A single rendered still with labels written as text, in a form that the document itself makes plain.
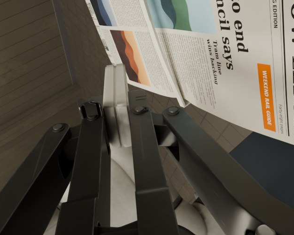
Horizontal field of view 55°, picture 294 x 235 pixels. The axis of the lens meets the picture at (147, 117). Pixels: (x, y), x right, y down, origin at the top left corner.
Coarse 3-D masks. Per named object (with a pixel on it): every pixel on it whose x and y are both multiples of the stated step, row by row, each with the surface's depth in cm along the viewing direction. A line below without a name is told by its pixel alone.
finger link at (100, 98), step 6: (96, 96) 19; (102, 96) 19; (102, 102) 18; (102, 108) 18; (78, 126) 16; (72, 132) 16; (78, 132) 15; (72, 138) 15; (108, 138) 17; (66, 144) 15; (72, 144) 15; (108, 144) 16; (66, 150) 15; (72, 150) 15; (60, 156) 15; (66, 156) 15; (72, 156) 15; (60, 162) 16; (66, 162) 15
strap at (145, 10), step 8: (144, 0) 31; (144, 8) 32; (144, 16) 33; (152, 24) 33; (152, 32) 34; (152, 40) 35; (160, 48) 35; (160, 56) 36; (168, 72) 37; (176, 88) 38; (176, 96) 39; (184, 104) 40
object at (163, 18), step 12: (156, 0) 32; (168, 0) 31; (156, 12) 33; (168, 12) 32; (156, 24) 35; (168, 24) 33; (168, 36) 34; (168, 48) 36; (180, 48) 34; (168, 60) 37; (180, 60) 35; (180, 72) 37; (168, 84) 40; (180, 84) 38; (168, 96) 42; (192, 96) 37
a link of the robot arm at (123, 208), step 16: (112, 160) 51; (128, 160) 52; (112, 176) 49; (128, 176) 51; (112, 192) 48; (128, 192) 49; (176, 192) 56; (112, 208) 47; (128, 208) 48; (112, 224) 46
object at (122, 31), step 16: (96, 0) 43; (112, 0) 39; (128, 0) 36; (96, 16) 46; (112, 16) 42; (128, 16) 39; (112, 32) 44; (128, 32) 41; (144, 32) 38; (112, 48) 48; (128, 48) 43; (144, 48) 40; (112, 64) 52; (128, 64) 46; (144, 64) 42; (128, 80) 50; (144, 80) 45; (160, 80) 41
